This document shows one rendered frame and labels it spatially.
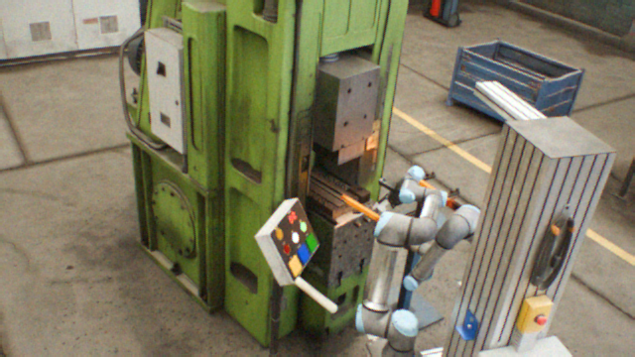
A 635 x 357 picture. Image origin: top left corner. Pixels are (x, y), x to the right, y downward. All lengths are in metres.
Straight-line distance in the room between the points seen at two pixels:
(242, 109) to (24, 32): 5.02
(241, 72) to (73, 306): 1.97
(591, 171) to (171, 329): 2.79
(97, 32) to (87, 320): 4.73
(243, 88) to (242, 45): 0.23
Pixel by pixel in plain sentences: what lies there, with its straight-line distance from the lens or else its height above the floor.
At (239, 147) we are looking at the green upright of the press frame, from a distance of 3.32.
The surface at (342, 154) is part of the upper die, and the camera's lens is 3.13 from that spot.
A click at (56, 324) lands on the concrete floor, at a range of 4.16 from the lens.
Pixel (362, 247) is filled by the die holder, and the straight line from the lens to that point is 3.60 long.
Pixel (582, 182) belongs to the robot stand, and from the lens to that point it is 2.02.
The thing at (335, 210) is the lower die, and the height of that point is 0.97.
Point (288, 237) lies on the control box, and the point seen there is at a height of 1.12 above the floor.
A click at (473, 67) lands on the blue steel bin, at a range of 7.04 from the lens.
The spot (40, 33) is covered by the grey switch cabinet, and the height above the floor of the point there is 0.37.
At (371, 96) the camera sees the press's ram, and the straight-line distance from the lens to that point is 3.12.
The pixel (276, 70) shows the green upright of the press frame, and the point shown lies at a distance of 2.83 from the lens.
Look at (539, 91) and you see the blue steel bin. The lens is 6.62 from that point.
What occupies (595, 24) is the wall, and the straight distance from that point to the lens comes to 11.14.
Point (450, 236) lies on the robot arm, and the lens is 2.78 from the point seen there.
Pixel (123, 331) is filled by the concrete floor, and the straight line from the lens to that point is 4.02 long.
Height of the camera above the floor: 2.83
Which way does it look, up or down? 31 degrees down
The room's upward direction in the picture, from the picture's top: 5 degrees clockwise
